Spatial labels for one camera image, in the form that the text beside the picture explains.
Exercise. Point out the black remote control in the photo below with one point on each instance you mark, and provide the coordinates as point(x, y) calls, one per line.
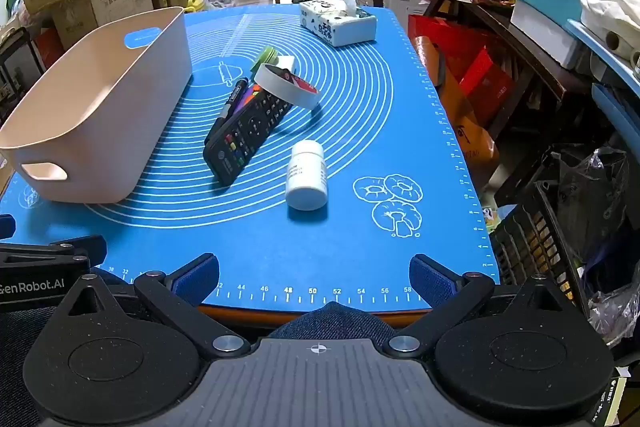
point(245, 139)

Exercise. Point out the white pill bottle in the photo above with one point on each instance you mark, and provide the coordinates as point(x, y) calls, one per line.
point(306, 177)

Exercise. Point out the yellow plastic jug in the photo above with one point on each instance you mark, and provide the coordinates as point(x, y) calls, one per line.
point(195, 2)

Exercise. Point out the red paper bag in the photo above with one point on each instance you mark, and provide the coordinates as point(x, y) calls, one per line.
point(480, 62)

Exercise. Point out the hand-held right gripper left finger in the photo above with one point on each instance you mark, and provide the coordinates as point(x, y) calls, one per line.
point(202, 278)

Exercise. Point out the blue silicone baking mat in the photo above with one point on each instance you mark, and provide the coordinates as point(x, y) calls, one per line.
point(360, 132)

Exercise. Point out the white tape roll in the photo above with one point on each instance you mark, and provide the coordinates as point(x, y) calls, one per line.
point(280, 89)

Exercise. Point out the clear crinkled plastic bag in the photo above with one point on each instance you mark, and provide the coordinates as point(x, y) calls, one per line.
point(600, 197)

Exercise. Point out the beige plastic basket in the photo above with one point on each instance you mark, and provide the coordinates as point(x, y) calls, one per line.
point(100, 107)

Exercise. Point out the black metal rack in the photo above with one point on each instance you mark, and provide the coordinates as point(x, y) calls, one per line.
point(20, 57)

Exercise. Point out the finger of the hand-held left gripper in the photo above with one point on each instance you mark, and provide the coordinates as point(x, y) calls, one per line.
point(75, 248)

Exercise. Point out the printed tissue pack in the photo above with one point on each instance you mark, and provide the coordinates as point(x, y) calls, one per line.
point(340, 24)

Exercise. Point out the person's leg in jeans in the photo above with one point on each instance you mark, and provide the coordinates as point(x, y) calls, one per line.
point(330, 319)

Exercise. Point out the white cloth bundle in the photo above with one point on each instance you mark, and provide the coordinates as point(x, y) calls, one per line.
point(610, 7)

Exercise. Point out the white flat box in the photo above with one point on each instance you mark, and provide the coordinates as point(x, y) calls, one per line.
point(545, 29)

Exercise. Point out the black marker pen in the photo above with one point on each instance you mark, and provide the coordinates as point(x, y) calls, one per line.
point(231, 104)

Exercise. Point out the orange paper bag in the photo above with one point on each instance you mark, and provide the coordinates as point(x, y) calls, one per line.
point(470, 132)

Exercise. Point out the green round cap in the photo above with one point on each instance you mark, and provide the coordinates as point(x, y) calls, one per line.
point(266, 55)

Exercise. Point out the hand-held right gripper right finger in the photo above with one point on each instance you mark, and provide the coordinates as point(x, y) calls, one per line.
point(429, 279)

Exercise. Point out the black plastic crate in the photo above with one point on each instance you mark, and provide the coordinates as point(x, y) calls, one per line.
point(530, 237)

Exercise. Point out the white plug charger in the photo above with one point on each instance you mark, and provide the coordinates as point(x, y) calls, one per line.
point(286, 63)

